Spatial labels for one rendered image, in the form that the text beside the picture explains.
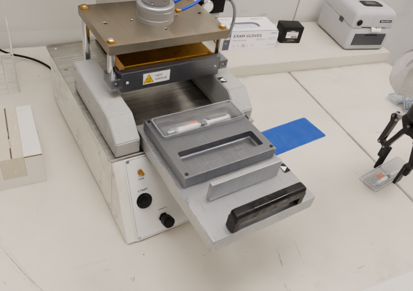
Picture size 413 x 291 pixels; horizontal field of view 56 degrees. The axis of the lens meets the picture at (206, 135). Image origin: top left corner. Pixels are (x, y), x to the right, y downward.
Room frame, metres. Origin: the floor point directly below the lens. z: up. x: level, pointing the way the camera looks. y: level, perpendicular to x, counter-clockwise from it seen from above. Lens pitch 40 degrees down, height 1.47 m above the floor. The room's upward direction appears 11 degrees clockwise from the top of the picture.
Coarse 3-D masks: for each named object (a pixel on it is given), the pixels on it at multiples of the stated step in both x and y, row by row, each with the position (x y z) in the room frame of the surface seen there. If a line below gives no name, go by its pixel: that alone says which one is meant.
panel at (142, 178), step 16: (128, 160) 0.53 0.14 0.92; (144, 160) 0.55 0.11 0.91; (128, 176) 0.52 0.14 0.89; (144, 176) 0.54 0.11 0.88; (128, 192) 0.50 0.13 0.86; (144, 192) 0.52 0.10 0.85; (160, 192) 0.54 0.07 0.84; (144, 208) 0.50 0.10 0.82; (160, 208) 0.52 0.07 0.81; (176, 208) 0.54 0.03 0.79; (144, 224) 0.49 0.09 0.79; (160, 224) 0.51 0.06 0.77; (176, 224) 0.53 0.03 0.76
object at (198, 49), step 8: (96, 40) 0.78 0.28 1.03; (160, 48) 0.74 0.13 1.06; (168, 48) 0.75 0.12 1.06; (176, 48) 0.76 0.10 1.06; (184, 48) 0.76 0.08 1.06; (192, 48) 0.77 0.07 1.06; (200, 48) 0.78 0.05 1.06; (104, 56) 0.73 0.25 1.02; (120, 56) 0.68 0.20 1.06; (128, 56) 0.69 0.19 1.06; (136, 56) 0.69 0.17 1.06; (144, 56) 0.70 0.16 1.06; (152, 56) 0.71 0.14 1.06; (160, 56) 0.71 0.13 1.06; (168, 56) 0.72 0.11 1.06; (176, 56) 0.72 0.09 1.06; (184, 56) 0.73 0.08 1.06; (192, 56) 0.74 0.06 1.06; (120, 64) 0.66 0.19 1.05; (128, 64) 0.66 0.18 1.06; (136, 64) 0.66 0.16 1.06; (144, 64) 0.67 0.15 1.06; (152, 64) 0.68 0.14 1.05
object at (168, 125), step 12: (204, 108) 0.64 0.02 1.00; (216, 108) 0.65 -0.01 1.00; (228, 108) 0.65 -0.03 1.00; (156, 120) 0.57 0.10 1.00; (168, 120) 0.58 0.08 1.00; (180, 120) 0.58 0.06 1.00; (192, 120) 0.59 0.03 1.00; (204, 120) 0.60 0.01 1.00; (216, 120) 0.61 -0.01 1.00; (168, 132) 0.54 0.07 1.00
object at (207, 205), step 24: (144, 144) 0.55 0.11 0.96; (168, 168) 0.49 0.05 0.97; (264, 168) 0.50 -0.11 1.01; (192, 192) 0.44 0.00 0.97; (216, 192) 0.44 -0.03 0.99; (240, 192) 0.46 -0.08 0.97; (264, 192) 0.48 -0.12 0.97; (192, 216) 0.40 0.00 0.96; (216, 216) 0.40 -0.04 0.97; (264, 216) 0.42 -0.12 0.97; (288, 216) 0.45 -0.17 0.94; (216, 240) 0.36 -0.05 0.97
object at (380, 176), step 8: (392, 160) 0.88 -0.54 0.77; (400, 160) 0.89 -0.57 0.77; (376, 168) 0.83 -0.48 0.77; (384, 168) 0.84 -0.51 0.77; (392, 168) 0.85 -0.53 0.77; (400, 168) 0.86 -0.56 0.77; (368, 176) 0.80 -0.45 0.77; (376, 176) 0.80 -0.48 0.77; (384, 176) 0.81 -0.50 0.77; (392, 176) 0.81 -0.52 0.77; (376, 184) 0.77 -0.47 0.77; (384, 184) 0.78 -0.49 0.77
